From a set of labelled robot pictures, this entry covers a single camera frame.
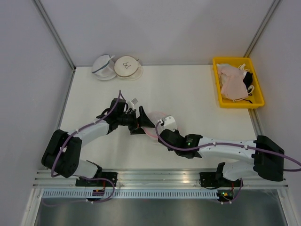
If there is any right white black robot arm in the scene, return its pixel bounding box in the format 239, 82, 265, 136
158, 129, 284, 186

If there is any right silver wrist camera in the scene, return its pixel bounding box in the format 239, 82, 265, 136
159, 115, 177, 132

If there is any white bra in bin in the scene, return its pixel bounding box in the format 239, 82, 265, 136
216, 63, 250, 72

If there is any blue trimmed mesh laundry bag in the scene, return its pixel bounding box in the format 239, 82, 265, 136
91, 55, 117, 81

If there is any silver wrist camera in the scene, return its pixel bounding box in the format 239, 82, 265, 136
159, 115, 177, 132
128, 98, 138, 111

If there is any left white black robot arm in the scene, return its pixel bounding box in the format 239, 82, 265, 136
41, 98, 155, 186

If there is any pink bra in bin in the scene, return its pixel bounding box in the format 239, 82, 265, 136
217, 66, 248, 101

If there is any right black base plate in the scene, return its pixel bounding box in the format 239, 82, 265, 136
199, 172, 240, 190

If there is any left aluminium corner post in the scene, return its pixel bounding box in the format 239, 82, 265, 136
32, 0, 76, 72

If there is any pink trimmed mesh laundry bag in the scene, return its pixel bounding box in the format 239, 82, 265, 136
143, 112, 179, 140

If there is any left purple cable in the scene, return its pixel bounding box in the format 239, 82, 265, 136
50, 89, 129, 178

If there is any white slotted cable duct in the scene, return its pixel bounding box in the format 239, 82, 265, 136
42, 189, 218, 199

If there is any aluminium mounting rail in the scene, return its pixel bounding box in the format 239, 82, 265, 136
32, 169, 288, 190

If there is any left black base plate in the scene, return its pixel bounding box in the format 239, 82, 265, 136
75, 172, 118, 187

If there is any yellow plastic bin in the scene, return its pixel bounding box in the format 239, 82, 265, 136
213, 57, 265, 109

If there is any aluminium corner post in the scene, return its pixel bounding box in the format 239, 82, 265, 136
243, 0, 282, 57
32, 0, 76, 72

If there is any black bra in bin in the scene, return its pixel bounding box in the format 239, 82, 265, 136
243, 72, 253, 88

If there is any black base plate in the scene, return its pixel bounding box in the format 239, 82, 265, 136
199, 172, 240, 190
75, 172, 118, 187

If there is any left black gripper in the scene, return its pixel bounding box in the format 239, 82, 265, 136
117, 106, 155, 135

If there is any beige trimmed laundry bag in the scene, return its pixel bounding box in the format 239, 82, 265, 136
114, 56, 143, 81

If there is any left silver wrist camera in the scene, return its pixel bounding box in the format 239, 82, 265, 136
128, 98, 138, 111

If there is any right aluminium corner post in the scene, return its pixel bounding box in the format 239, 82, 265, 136
243, 0, 282, 57

